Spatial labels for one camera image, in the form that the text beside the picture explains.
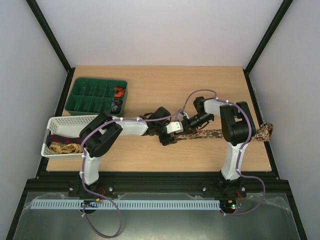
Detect paisley patterned necktie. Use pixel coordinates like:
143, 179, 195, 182
174, 122, 274, 142

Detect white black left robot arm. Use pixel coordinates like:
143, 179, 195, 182
79, 107, 183, 185

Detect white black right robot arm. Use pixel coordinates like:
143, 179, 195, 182
186, 96, 256, 196

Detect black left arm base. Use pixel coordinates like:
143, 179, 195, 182
68, 179, 114, 199

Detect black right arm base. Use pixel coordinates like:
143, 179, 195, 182
201, 175, 247, 199

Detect dark blue rolled tie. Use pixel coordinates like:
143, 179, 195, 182
110, 98, 123, 114

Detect orange rolled tie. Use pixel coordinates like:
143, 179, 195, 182
114, 87, 126, 98

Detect green compartment organizer tray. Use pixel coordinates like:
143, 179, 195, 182
64, 77, 128, 117

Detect white perforated plastic basket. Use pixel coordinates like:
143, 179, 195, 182
41, 115, 97, 160

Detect tan patterned tie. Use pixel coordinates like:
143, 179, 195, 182
49, 142, 83, 154

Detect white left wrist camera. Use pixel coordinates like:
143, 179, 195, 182
165, 121, 184, 134

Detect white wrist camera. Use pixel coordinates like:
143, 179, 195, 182
178, 111, 190, 122
165, 121, 184, 134

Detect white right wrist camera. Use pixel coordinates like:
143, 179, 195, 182
178, 111, 190, 122

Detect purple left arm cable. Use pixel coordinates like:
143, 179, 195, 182
79, 109, 185, 238

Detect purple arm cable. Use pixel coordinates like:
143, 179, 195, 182
79, 109, 185, 238
181, 89, 266, 217

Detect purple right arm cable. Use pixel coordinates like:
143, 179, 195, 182
181, 89, 266, 217

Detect black aluminium frame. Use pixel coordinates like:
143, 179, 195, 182
6, 0, 307, 240

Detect light blue slotted cable duct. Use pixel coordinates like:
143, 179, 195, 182
30, 199, 221, 211

